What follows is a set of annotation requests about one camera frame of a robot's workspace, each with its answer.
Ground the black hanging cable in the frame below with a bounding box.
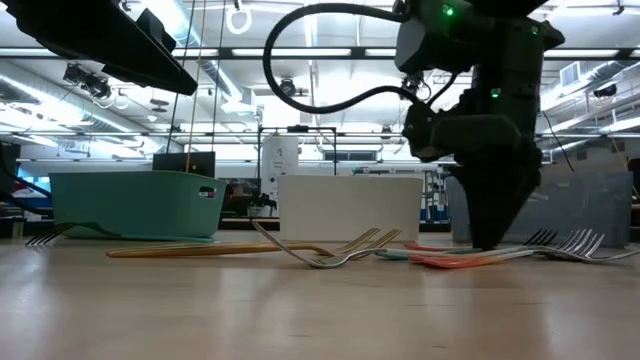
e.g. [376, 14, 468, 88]
[166, 0, 197, 154]
[210, 0, 226, 154]

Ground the yellow hanging cable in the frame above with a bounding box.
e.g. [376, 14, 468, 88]
[185, 0, 209, 174]

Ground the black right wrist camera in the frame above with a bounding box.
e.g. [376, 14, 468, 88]
[402, 99, 437, 162]

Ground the white plastic bin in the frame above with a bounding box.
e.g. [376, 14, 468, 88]
[277, 174, 425, 244]

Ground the white wall vent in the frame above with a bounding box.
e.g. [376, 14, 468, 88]
[559, 61, 582, 89]

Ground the blue white storage shelving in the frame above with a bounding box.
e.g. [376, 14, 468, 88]
[418, 171, 448, 225]

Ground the white hanging ring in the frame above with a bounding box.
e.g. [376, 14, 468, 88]
[224, 3, 254, 37]

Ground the black ceiling-mounted spotlight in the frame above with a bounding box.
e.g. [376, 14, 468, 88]
[399, 67, 433, 103]
[62, 63, 114, 100]
[277, 76, 298, 100]

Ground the black equipment box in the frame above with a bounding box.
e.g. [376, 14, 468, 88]
[0, 141, 22, 196]

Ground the silver fork orange handle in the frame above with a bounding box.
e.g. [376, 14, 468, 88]
[544, 228, 640, 265]
[251, 220, 454, 270]
[408, 228, 609, 271]

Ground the thin black dangling cable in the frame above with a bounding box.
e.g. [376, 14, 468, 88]
[542, 109, 576, 174]

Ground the silver ceiling duct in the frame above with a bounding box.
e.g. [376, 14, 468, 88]
[142, 0, 246, 106]

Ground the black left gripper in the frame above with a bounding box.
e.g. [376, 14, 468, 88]
[0, 0, 199, 97]

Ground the teal plastic bin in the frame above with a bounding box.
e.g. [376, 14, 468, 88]
[48, 169, 230, 240]

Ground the person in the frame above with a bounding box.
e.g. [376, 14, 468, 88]
[224, 178, 261, 214]

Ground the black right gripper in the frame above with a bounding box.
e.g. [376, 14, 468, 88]
[435, 88, 545, 249]

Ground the grey translucent plastic bin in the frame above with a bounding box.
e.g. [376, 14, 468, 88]
[446, 170, 635, 250]

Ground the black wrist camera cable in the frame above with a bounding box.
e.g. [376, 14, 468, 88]
[262, 2, 421, 115]

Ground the black monitor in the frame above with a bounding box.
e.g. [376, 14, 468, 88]
[152, 151, 217, 180]

